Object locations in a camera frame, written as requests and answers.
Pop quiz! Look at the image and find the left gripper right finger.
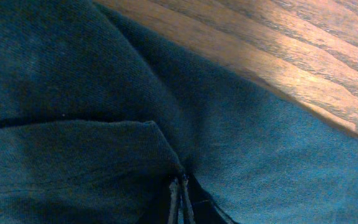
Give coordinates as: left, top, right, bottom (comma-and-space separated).
181, 174, 237, 224

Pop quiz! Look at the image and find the dark teal t-shirt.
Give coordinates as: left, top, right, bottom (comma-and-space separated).
0, 1, 358, 223

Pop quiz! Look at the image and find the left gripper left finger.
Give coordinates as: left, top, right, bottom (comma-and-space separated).
141, 176, 180, 224

